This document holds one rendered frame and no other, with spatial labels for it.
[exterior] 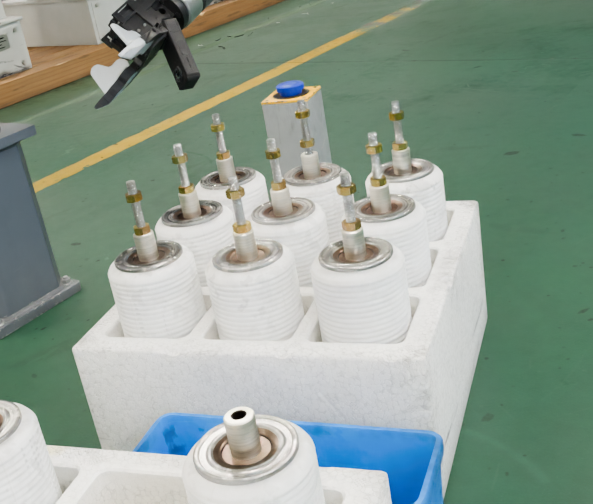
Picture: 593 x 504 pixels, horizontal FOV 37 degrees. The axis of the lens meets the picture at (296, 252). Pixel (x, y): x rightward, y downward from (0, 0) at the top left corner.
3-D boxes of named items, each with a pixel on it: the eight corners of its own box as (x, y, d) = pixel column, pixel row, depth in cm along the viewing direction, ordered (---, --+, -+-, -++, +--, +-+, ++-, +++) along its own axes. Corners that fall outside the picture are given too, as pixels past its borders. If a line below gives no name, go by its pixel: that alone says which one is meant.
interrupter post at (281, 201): (281, 220, 102) (276, 193, 100) (269, 215, 104) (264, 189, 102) (297, 213, 103) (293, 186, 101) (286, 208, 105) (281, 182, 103)
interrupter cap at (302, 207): (275, 233, 98) (274, 227, 98) (239, 218, 104) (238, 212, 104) (328, 210, 102) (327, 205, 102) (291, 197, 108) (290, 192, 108)
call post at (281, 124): (294, 296, 139) (260, 105, 126) (307, 276, 145) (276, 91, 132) (338, 297, 136) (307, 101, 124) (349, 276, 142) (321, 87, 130)
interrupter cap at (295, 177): (353, 175, 112) (352, 170, 111) (302, 193, 109) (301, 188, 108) (322, 163, 118) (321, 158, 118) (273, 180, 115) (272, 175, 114)
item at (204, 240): (191, 328, 119) (161, 205, 112) (260, 320, 118) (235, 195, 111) (178, 366, 111) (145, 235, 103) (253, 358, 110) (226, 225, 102)
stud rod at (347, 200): (359, 240, 89) (349, 169, 86) (358, 244, 88) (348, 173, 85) (349, 241, 89) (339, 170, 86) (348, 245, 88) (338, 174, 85)
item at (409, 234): (354, 335, 111) (334, 202, 103) (430, 322, 111) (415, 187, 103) (366, 375, 102) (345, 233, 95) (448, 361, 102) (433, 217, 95)
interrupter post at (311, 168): (325, 177, 113) (321, 152, 111) (309, 182, 112) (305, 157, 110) (316, 173, 115) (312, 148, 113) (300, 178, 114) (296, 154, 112)
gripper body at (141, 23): (97, 43, 143) (139, 4, 150) (139, 77, 144) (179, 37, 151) (109, 15, 137) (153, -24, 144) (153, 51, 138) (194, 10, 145)
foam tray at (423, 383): (110, 480, 103) (69, 348, 96) (231, 315, 136) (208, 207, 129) (442, 509, 90) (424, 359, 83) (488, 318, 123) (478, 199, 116)
